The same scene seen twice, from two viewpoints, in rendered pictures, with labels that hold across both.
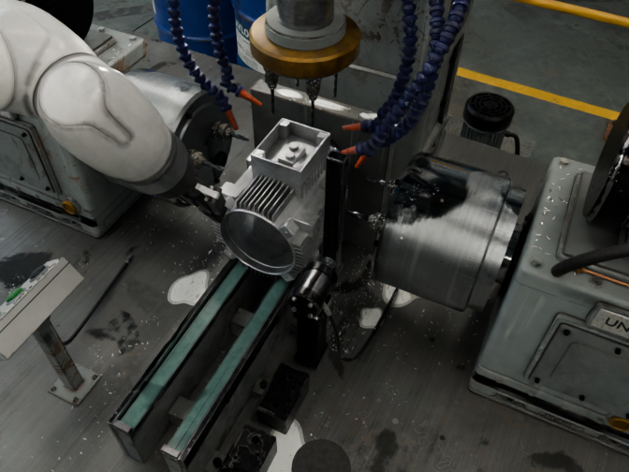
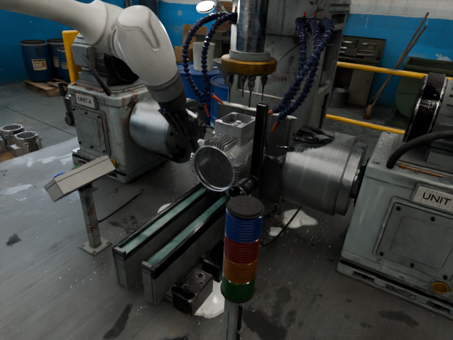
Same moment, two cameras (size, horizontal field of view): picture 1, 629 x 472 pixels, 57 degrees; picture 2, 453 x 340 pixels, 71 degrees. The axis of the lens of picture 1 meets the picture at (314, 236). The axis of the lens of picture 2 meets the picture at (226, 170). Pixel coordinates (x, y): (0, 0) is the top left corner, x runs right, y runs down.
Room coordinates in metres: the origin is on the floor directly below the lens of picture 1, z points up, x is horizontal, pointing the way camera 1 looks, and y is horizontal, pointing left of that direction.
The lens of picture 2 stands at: (-0.19, -0.02, 1.50)
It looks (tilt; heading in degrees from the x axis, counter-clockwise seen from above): 29 degrees down; 5
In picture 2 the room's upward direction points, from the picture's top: 3 degrees clockwise
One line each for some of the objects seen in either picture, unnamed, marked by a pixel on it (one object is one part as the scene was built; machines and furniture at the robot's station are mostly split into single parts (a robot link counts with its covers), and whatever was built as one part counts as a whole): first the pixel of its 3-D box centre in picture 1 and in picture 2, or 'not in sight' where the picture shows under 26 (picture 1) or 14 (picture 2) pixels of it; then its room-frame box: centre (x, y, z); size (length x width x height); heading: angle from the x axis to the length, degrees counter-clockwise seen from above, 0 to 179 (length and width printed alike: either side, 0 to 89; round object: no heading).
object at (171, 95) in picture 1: (144, 130); (160, 124); (0.98, 0.36, 1.04); 0.37 x 0.25 x 0.25; 66
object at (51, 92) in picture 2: not in sight; (68, 64); (5.04, 3.22, 0.37); 1.20 x 0.80 x 0.74; 148
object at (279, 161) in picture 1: (291, 158); (236, 129); (0.82, 0.05, 1.11); 0.12 x 0.11 x 0.07; 155
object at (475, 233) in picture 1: (461, 237); (331, 173); (0.70, -0.26, 1.04); 0.41 x 0.25 x 0.25; 66
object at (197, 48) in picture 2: not in sight; (202, 56); (2.98, 0.55, 0.99); 0.24 x 0.22 x 0.24; 63
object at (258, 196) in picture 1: (282, 209); (228, 158); (0.78, 0.06, 1.01); 0.20 x 0.19 x 0.19; 155
